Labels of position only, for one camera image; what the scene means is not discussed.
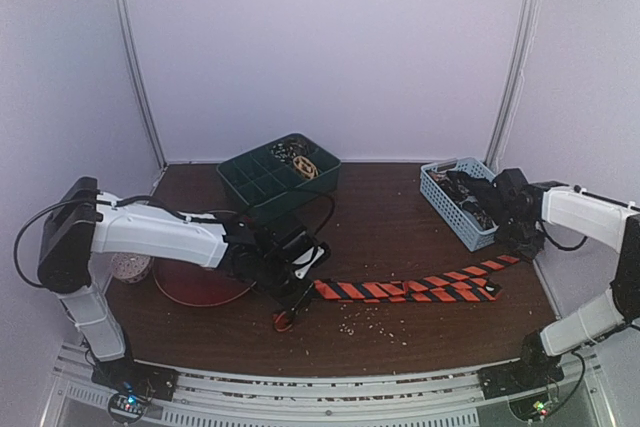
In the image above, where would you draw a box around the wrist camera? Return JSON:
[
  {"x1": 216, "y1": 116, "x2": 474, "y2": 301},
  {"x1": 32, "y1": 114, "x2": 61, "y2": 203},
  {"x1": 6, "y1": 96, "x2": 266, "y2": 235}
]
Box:
[
  {"x1": 291, "y1": 242, "x2": 331, "y2": 279},
  {"x1": 493, "y1": 168, "x2": 529, "y2": 208}
]

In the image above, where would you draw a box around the red round tray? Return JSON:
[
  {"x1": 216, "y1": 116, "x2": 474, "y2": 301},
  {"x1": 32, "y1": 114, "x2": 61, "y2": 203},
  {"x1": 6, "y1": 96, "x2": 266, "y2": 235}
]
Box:
[{"x1": 152, "y1": 259, "x2": 254, "y2": 308}]

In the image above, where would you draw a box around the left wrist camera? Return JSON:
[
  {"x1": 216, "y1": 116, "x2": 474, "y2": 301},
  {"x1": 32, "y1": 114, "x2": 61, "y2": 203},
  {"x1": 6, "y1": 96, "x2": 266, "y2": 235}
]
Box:
[{"x1": 291, "y1": 242, "x2": 331, "y2": 279}]

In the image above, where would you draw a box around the plain black tie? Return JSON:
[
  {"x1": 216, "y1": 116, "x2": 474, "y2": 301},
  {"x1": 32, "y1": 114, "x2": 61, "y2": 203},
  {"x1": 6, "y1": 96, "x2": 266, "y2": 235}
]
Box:
[{"x1": 467, "y1": 177, "x2": 503, "y2": 220}]

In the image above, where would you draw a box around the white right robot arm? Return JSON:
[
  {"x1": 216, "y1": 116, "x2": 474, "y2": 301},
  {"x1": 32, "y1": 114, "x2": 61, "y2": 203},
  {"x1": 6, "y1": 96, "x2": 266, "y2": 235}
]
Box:
[{"x1": 493, "y1": 168, "x2": 639, "y2": 389}]

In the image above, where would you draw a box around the aluminium frame post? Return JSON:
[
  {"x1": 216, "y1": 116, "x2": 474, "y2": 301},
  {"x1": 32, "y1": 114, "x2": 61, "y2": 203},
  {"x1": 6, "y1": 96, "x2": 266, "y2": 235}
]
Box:
[
  {"x1": 114, "y1": 0, "x2": 168, "y2": 169},
  {"x1": 484, "y1": 0, "x2": 540, "y2": 170}
]

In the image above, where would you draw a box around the dark green divided organizer box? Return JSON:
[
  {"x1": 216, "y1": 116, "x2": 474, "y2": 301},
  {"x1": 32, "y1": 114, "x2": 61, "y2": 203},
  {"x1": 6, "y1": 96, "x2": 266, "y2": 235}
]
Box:
[{"x1": 217, "y1": 133, "x2": 341, "y2": 221}]

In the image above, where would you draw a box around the tan patterned rolled tie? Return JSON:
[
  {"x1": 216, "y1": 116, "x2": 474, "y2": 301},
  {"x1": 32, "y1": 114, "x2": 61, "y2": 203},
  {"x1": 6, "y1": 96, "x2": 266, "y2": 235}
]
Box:
[{"x1": 292, "y1": 155, "x2": 319, "y2": 180}]

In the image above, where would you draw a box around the left aluminium frame post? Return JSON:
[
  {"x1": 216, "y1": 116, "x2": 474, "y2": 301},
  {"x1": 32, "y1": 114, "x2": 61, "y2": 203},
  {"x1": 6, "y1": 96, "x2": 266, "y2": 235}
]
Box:
[{"x1": 114, "y1": 0, "x2": 168, "y2": 169}]

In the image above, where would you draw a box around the orange navy striped tie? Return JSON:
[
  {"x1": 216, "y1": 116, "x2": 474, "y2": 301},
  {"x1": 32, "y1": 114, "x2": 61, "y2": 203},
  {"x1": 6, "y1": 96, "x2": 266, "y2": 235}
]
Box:
[{"x1": 272, "y1": 254, "x2": 521, "y2": 333}]

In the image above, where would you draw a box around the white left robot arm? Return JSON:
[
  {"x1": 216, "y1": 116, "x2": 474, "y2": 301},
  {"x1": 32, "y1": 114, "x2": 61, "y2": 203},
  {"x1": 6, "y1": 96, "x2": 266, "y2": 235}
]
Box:
[{"x1": 12, "y1": 177, "x2": 330, "y2": 391}]

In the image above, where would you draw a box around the right aluminium frame post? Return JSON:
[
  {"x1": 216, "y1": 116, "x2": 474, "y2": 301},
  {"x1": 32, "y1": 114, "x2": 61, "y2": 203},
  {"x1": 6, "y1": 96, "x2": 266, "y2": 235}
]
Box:
[{"x1": 484, "y1": 0, "x2": 540, "y2": 170}]

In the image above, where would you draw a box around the black white rolled tie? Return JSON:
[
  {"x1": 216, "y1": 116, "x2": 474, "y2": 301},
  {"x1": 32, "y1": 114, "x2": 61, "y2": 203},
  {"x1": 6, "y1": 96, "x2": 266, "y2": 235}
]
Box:
[{"x1": 269, "y1": 137, "x2": 309, "y2": 164}]

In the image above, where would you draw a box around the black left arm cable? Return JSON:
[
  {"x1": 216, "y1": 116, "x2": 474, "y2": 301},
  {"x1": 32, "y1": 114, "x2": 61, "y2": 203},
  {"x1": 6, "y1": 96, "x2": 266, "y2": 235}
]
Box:
[{"x1": 239, "y1": 186, "x2": 337, "y2": 248}]

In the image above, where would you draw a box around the light blue perforated basket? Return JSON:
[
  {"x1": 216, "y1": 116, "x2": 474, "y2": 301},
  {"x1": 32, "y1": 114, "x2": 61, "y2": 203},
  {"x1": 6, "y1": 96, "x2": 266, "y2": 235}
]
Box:
[{"x1": 420, "y1": 157, "x2": 497, "y2": 252}]

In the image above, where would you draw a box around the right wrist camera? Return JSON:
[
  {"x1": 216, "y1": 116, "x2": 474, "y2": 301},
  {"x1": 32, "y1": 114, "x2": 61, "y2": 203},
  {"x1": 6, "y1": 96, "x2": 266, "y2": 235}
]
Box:
[{"x1": 493, "y1": 168, "x2": 529, "y2": 208}]

